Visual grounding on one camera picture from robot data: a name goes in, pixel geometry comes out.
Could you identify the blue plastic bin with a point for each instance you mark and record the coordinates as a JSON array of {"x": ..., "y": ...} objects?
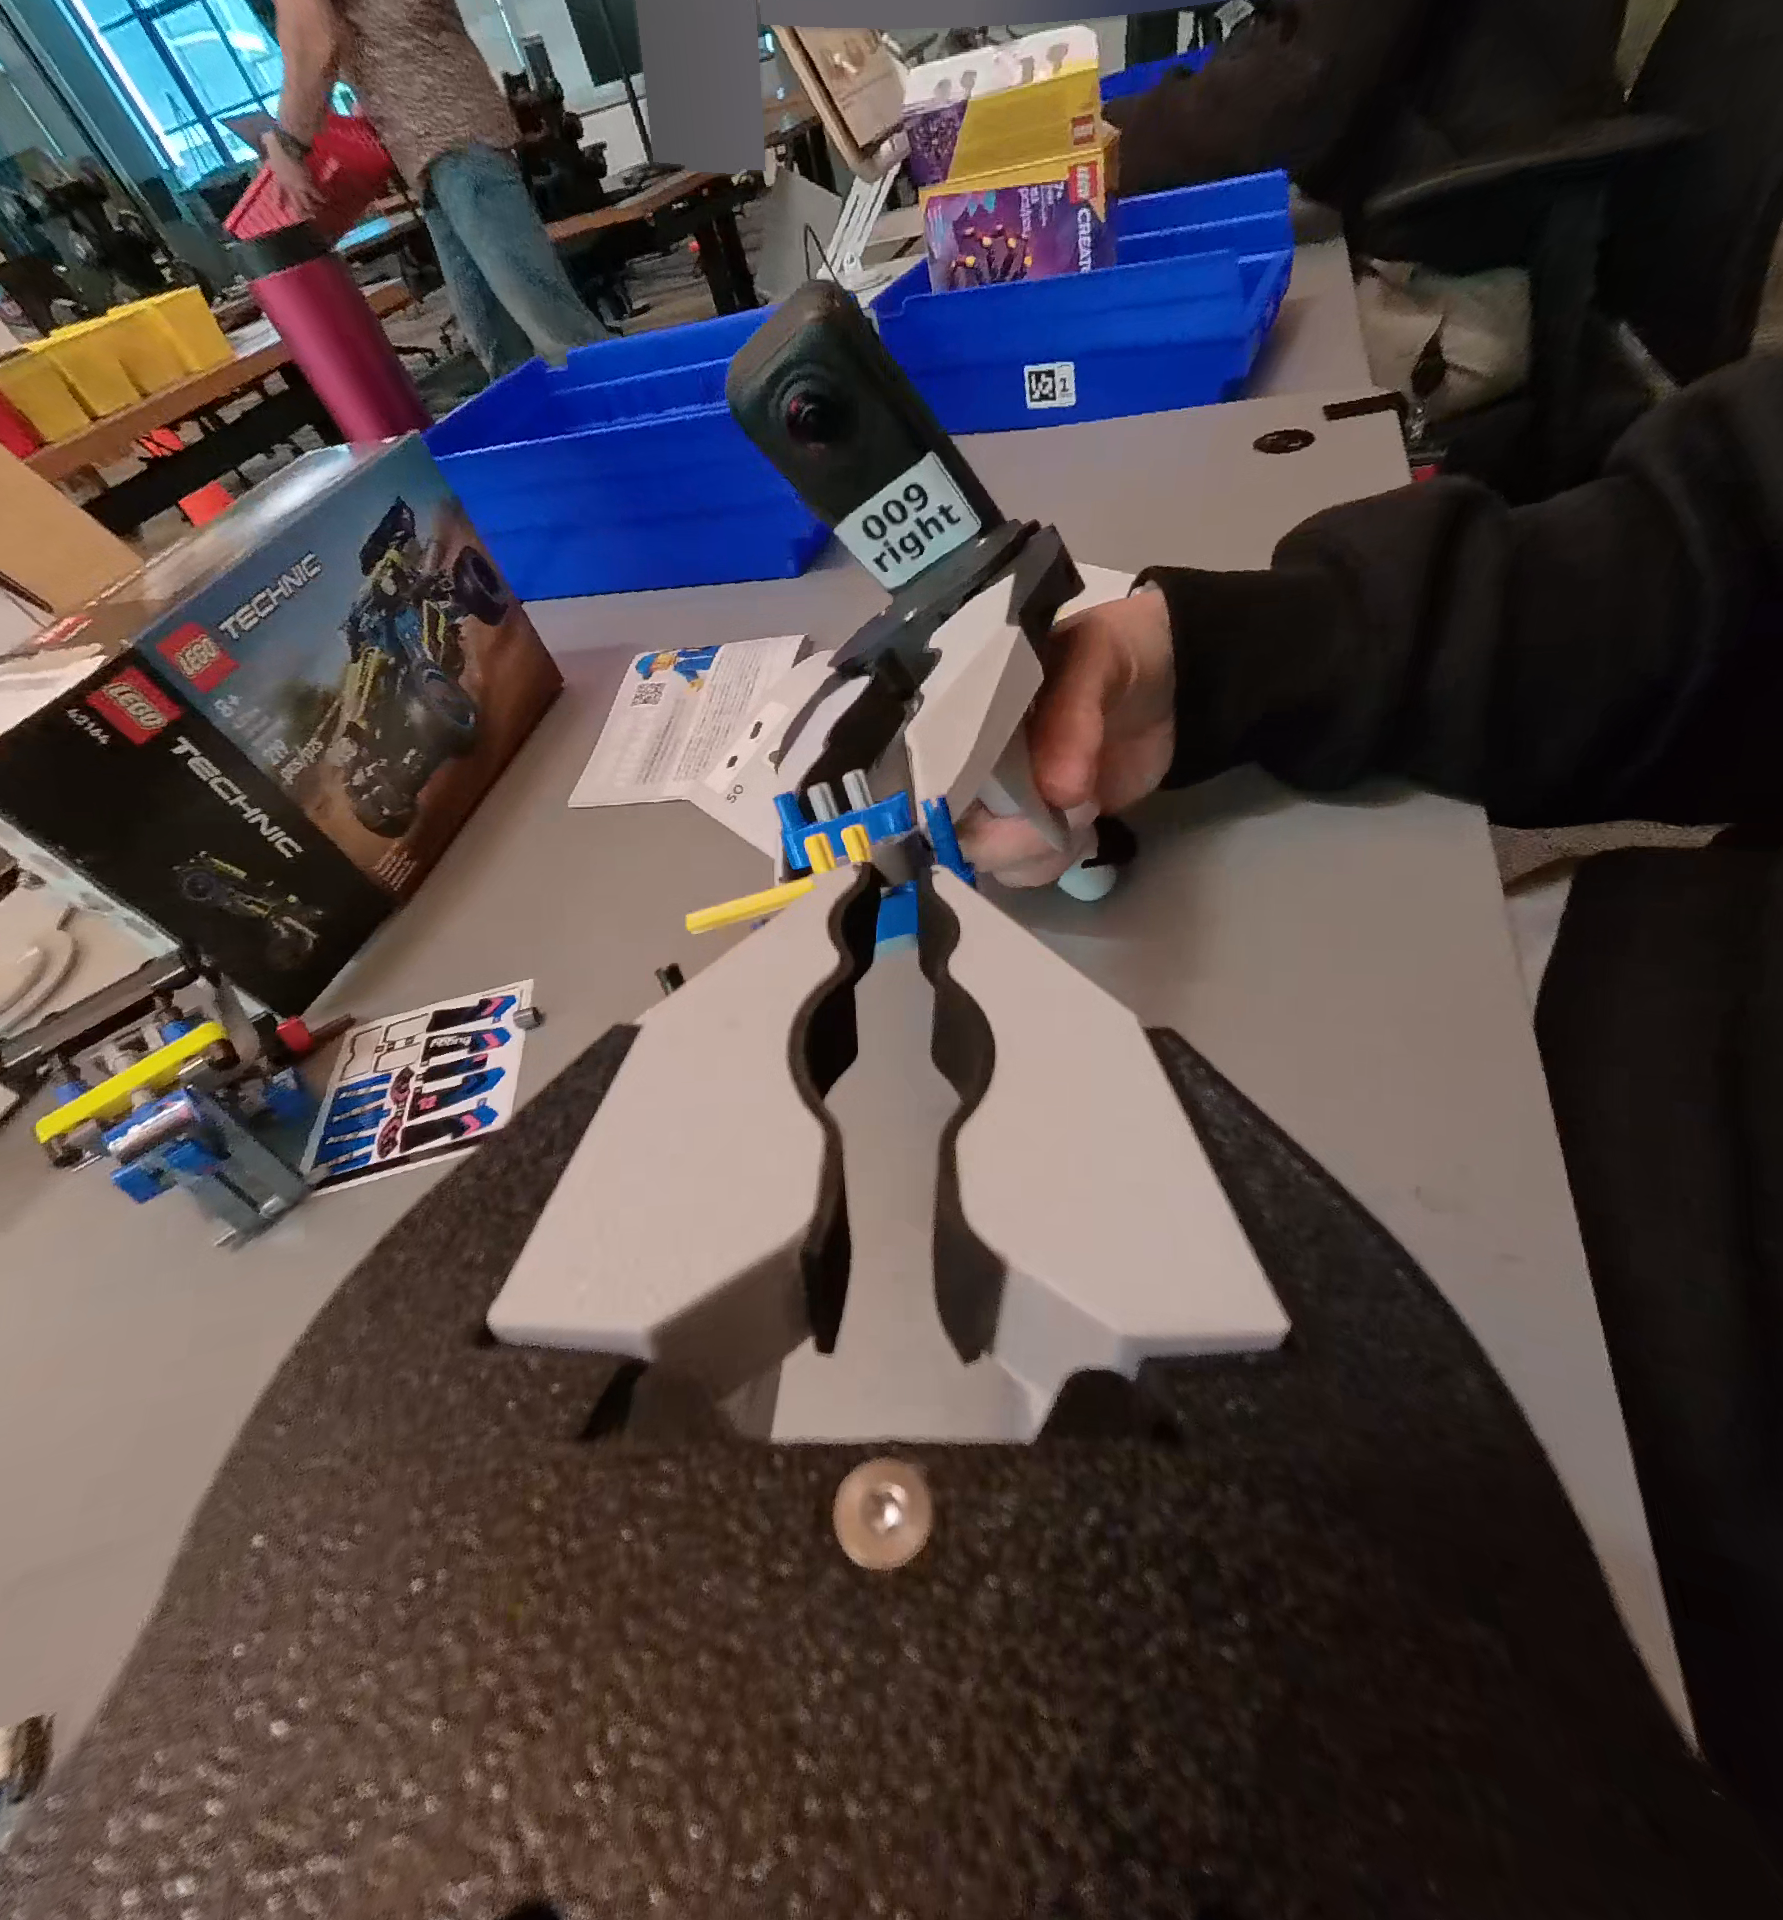
[
  {"x": 1130, "y": 345},
  {"x": 1207, "y": 226},
  {"x": 605, "y": 479}
]

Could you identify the purple toy set box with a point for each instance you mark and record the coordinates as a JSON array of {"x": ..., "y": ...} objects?
[{"x": 1021, "y": 216}]

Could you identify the blue toy brick engine assembly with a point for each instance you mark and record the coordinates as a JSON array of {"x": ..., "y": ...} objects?
[{"x": 790, "y": 820}]

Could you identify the white paper tag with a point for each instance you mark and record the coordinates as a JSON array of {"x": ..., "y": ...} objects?
[{"x": 749, "y": 773}]

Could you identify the sticker sheet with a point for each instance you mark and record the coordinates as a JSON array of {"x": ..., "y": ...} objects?
[{"x": 380, "y": 1033}]

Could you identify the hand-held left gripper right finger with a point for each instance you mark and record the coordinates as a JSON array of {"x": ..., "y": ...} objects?
[{"x": 1115, "y": 1199}]

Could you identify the black table grommet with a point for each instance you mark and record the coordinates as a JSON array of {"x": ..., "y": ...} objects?
[{"x": 1286, "y": 441}]

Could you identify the dark toy set box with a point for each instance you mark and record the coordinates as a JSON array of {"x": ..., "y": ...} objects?
[{"x": 307, "y": 703}]

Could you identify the dark red toy piece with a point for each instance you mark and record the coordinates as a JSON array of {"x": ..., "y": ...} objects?
[{"x": 297, "y": 1033}]

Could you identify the magenta rolled mat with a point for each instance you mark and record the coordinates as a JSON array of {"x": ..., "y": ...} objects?
[{"x": 327, "y": 345}]

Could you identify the beige cloth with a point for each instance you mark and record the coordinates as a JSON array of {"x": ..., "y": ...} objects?
[{"x": 1439, "y": 337}]

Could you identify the yellow toy set box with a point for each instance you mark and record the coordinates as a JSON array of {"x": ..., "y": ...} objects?
[{"x": 1006, "y": 113}]

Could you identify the black office chair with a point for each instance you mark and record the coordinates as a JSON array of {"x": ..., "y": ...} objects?
[{"x": 1657, "y": 180}]

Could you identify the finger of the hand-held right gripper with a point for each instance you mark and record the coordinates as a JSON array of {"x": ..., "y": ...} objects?
[
  {"x": 983, "y": 689},
  {"x": 886, "y": 699}
]

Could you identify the person's right hand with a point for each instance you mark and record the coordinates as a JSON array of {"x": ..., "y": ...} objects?
[{"x": 1115, "y": 703}]

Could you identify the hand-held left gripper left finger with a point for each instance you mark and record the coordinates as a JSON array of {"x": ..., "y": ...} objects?
[{"x": 651, "y": 1199}]

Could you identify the red plastic basket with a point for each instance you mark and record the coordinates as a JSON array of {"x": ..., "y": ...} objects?
[{"x": 313, "y": 180}]

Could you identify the partly built blue toy chassis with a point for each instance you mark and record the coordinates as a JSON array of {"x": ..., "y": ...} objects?
[{"x": 170, "y": 1140}]

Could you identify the person's right forearm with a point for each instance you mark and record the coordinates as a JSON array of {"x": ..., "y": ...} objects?
[{"x": 1432, "y": 661}]

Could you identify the white paper leaflet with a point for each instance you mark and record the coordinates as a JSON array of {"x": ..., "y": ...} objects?
[{"x": 651, "y": 737}]

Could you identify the person's black clothing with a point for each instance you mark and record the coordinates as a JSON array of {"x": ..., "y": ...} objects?
[{"x": 1717, "y": 1199}]

